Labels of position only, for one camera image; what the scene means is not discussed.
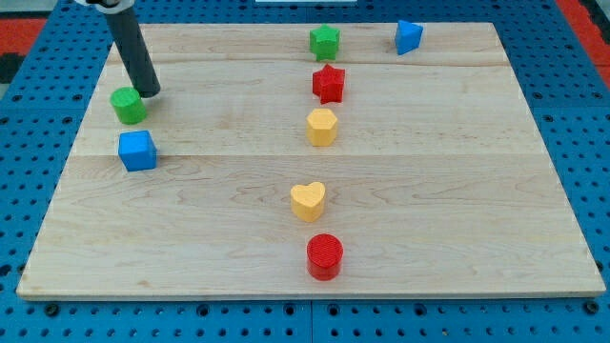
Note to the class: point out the blue triangle block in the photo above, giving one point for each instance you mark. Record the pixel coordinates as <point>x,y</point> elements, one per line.
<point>408,36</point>

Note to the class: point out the light wooden board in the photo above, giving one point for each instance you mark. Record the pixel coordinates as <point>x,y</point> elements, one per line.
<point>428,180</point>

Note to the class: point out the yellow heart block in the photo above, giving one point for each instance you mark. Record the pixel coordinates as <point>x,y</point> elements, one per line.
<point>307,201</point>

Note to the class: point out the yellow hexagon block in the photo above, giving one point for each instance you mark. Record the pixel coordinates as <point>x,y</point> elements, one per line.
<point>321,129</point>

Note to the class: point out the red cylinder block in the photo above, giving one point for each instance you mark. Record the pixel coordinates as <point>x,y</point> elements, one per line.
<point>324,256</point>

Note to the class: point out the red star block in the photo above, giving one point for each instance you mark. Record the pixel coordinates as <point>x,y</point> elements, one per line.
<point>328,84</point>

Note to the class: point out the green star block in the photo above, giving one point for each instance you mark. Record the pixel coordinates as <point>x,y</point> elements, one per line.
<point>324,42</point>

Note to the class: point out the blue cube block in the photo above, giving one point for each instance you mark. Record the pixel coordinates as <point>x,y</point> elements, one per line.
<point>137,151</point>

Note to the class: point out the green cylinder block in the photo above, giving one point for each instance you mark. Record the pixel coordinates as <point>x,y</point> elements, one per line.
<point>128,106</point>

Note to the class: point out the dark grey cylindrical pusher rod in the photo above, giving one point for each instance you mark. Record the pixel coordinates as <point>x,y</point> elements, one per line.
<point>129,40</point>

